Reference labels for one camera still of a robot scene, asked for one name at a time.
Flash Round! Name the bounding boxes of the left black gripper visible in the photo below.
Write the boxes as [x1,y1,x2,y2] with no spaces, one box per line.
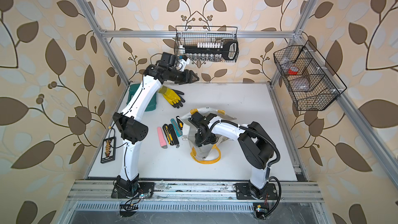
[165,68,198,83]

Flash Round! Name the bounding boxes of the white canvas pouch yellow handles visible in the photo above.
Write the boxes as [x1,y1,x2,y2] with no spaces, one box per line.
[179,107,236,164]

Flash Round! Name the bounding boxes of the teal utility knife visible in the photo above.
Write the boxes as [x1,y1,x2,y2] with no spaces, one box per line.
[171,118,182,137]

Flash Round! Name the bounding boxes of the pink utility knife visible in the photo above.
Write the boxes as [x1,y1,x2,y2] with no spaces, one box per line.
[157,127,167,149]

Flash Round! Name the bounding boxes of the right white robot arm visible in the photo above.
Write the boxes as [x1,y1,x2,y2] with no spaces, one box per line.
[184,112,280,194]

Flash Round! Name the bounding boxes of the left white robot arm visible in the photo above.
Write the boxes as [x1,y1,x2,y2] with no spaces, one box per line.
[113,65,199,195]

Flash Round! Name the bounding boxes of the short black yellow utility knife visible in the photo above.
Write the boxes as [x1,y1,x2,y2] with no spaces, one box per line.
[176,116,183,130]

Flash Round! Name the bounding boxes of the long black utility knife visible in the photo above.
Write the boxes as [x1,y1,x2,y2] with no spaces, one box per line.
[168,124,180,148]

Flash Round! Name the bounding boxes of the yellow and grey work glove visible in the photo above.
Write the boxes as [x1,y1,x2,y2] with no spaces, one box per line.
[158,86,185,108]

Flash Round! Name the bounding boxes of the socket set in basket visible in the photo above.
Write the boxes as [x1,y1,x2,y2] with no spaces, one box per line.
[179,39,239,61]

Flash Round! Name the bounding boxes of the green plastic tool case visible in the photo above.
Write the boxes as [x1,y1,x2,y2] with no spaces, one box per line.
[126,82,158,112]

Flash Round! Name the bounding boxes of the black tray with bits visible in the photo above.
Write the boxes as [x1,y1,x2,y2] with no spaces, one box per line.
[100,137,116,164]

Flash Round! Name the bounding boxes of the red item in basket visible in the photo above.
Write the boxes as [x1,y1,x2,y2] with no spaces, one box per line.
[288,66,300,75]

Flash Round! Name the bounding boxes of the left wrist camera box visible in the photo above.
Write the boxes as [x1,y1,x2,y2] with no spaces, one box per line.
[157,52,191,71]

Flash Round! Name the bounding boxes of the back black wire basket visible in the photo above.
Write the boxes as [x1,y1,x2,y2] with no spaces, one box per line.
[174,25,239,62]

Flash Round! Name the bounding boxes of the black wire basket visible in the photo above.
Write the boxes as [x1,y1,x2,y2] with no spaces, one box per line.
[273,40,347,111]
[174,25,239,62]

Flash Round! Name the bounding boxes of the black corrugated cable conduit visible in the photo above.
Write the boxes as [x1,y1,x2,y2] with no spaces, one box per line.
[198,119,282,218]

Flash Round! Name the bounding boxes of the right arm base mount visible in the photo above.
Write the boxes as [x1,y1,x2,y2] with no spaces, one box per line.
[234,182,278,200]

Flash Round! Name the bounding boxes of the aluminium frame back bar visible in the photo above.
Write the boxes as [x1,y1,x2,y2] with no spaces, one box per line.
[101,30,296,39]

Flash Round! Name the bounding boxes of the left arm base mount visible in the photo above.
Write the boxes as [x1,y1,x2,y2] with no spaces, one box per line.
[111,176,155,199]

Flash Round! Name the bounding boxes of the right black wire basket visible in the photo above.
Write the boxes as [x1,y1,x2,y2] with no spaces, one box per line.
[273,40,347,111]

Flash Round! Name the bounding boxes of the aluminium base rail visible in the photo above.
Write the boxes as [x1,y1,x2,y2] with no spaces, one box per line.
[67,179,324,203]

